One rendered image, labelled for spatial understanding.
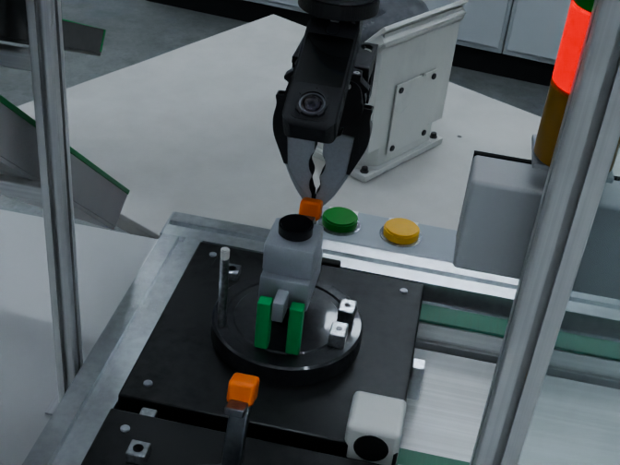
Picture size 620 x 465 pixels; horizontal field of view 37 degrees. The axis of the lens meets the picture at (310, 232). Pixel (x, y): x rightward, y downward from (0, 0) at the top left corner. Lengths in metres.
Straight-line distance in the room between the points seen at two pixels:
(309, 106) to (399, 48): 0.54
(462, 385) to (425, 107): 0.56
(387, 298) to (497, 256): 0.32
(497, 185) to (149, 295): 0.44
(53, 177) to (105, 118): 0.67
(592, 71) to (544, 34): 3.32
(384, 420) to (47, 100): 0.37
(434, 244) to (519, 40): 2.87
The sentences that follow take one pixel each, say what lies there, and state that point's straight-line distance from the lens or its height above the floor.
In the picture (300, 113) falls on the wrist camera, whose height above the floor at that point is 1.20.
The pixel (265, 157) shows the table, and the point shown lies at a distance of 1.37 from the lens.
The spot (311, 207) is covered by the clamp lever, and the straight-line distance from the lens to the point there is 0.87.
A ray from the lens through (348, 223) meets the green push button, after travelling 1.03.
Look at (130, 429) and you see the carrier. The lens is 0.78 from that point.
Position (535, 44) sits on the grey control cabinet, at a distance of 3.88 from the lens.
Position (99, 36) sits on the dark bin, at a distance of 0.85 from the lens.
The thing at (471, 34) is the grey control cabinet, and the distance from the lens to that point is 3.90.
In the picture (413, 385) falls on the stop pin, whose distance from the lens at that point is 0.88.
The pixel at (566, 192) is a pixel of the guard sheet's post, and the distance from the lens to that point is 0.57.
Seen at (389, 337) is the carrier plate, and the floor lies 0.97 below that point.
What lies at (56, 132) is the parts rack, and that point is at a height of 1.17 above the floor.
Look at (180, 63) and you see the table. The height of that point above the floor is 0.86.
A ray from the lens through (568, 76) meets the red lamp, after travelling 0.57.
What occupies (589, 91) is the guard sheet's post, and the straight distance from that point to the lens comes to 0.55.
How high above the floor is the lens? 1.53
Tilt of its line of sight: 34 degrees down
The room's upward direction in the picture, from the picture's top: 6 degrees clockwise
